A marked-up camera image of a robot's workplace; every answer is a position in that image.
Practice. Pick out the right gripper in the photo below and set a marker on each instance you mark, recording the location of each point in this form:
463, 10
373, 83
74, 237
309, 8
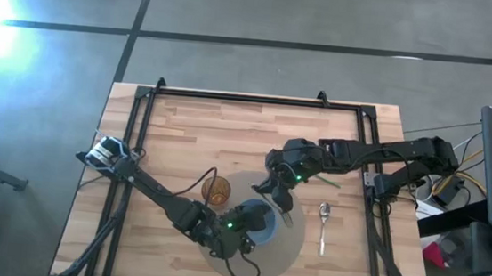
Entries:
297, 160

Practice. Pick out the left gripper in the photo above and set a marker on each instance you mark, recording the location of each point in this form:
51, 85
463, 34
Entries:
230, 235

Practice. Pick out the silver metal fork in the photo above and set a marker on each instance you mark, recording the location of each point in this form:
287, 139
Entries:
289, 220

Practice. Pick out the silver metal spoon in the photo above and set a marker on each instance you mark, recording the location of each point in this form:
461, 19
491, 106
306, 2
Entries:
324, 212

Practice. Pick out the green drinking straw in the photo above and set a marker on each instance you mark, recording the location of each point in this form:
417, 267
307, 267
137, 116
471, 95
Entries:
329, 181

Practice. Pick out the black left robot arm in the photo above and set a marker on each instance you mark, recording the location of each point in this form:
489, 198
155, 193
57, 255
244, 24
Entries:
156, 190

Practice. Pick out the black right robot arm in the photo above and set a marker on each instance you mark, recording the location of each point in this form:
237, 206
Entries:
405, 149

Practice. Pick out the blue ceramic bowl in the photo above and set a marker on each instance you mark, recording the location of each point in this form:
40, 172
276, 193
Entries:
269, 236

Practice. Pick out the amber faceted plastic tumbler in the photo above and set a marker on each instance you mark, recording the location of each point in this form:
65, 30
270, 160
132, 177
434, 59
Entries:
221, 191

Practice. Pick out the round grey placemat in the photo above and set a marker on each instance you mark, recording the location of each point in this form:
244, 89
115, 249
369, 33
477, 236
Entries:
280, 261

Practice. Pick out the white box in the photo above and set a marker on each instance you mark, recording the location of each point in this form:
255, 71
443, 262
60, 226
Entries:
427, 210

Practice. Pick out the red object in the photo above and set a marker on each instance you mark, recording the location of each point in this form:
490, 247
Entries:
434, 255

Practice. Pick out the black diagonal bar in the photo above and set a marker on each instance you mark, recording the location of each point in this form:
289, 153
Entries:
444, 222

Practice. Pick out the black power adapter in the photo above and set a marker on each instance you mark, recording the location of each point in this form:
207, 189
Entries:
448, 193

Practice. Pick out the black aluminium table frame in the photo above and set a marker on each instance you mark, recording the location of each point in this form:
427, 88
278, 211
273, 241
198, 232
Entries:
254, 99

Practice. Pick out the black frame clamp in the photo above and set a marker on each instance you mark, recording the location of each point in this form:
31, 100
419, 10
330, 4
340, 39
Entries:
323, 97
160, 82

